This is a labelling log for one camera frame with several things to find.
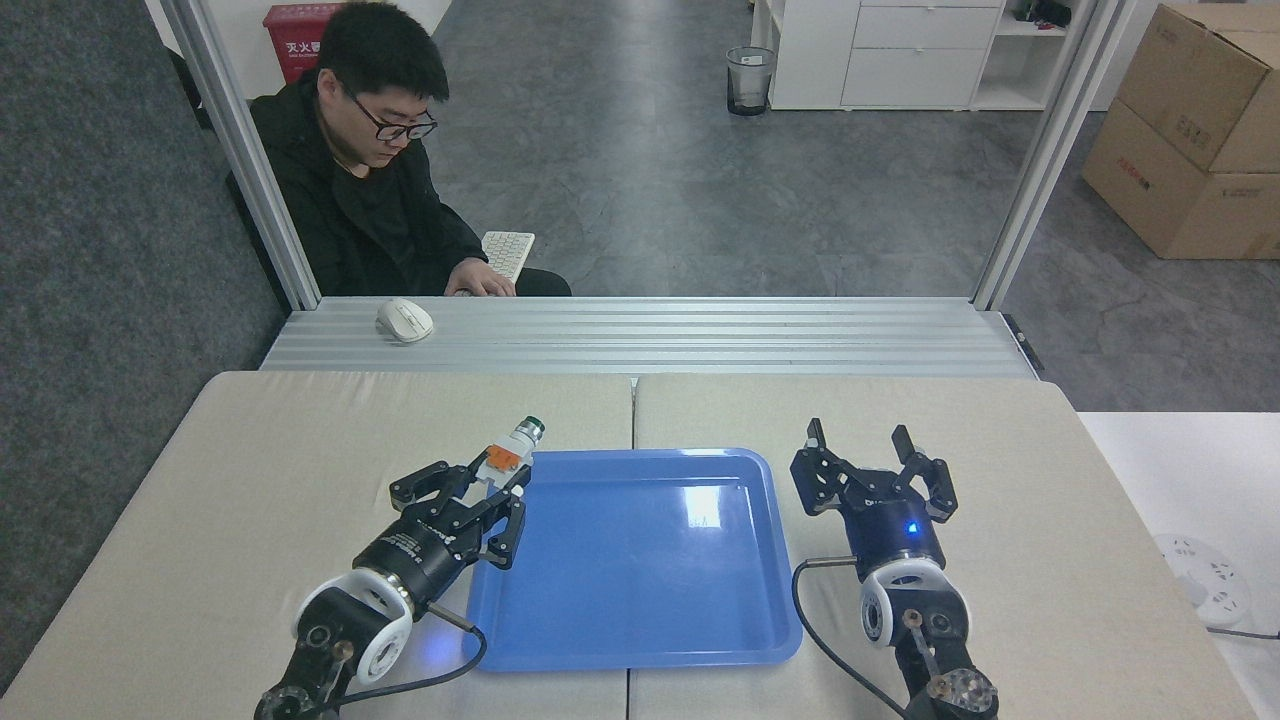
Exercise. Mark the large cardboard box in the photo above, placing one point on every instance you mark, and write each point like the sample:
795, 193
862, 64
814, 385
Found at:
1160, 190

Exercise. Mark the white drawer cabinet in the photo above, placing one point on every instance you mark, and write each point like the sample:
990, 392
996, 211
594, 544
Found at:
900, 60

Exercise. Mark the black platform end bracket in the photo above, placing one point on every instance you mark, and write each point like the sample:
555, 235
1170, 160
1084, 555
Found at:
1024, 343

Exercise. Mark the white keyboard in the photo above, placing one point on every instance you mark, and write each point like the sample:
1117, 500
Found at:
510, 250

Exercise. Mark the small cardboard box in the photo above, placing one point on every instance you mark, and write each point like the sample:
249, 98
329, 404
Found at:
1200, 80

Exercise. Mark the person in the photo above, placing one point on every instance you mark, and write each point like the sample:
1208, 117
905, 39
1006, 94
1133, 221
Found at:
340, 220

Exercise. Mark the silver aluminium post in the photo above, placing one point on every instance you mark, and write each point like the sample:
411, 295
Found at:
250, 160
1050, 150

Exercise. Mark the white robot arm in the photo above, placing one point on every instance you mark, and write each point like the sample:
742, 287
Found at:
350, 625
915, 595

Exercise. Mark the white computer mouse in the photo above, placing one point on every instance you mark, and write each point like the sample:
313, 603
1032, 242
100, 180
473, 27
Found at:
404, 320

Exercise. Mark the ribbed aluminium platform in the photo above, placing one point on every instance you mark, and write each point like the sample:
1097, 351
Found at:
650, 335

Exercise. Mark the red box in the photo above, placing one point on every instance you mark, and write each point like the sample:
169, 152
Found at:
290, 40

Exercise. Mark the grey mesh waste bin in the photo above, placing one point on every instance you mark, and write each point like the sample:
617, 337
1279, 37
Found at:
750, 80

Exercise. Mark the person's right hand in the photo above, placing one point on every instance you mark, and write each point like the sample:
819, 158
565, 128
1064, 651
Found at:
480, 278

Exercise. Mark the blue plastic tray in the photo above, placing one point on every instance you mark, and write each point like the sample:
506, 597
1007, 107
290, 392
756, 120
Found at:
640, 580

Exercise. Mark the white side table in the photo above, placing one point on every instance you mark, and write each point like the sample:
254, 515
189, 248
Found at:
1180, 480

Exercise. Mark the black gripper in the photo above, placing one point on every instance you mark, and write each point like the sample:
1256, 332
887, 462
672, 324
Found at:
415, 560
892, 535

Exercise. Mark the white round power socket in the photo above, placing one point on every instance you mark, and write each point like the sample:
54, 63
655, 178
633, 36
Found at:
1205, 580

